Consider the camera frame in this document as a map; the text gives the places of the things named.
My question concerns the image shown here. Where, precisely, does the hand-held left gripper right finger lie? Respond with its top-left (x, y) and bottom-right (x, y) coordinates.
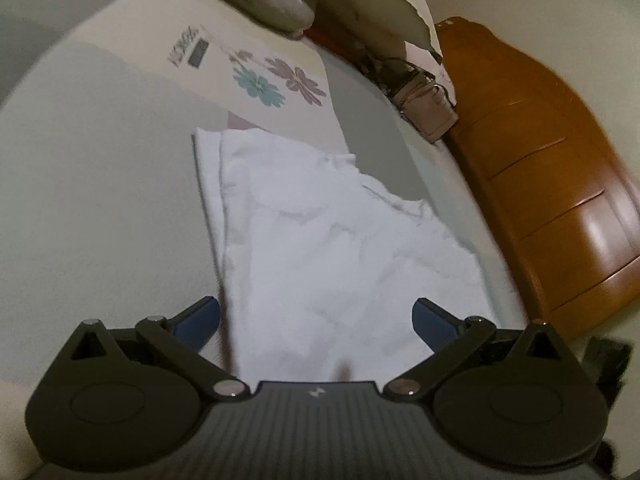
top-left (384, 297), bottom-right (576, 402)

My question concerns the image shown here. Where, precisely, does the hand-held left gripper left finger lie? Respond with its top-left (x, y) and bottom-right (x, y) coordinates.
top-left (52, 296), bottom-right (250, 402)

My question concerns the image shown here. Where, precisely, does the white printed t-shirt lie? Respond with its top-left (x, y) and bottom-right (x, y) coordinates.
top-left (192, 127), bottom-right (502, 382)

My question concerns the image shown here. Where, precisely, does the wooden headboard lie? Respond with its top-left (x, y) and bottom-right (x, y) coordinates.
top-left (431, 16), bottom-right (640, 342)

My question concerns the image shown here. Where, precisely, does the pale green pillow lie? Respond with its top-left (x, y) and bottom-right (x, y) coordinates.
top-left (299, 0), bottom-right (445, 63)

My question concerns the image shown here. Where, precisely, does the pink handbag with chain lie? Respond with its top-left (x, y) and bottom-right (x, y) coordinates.
top-left (384, 57), bottom-right (459, 144)

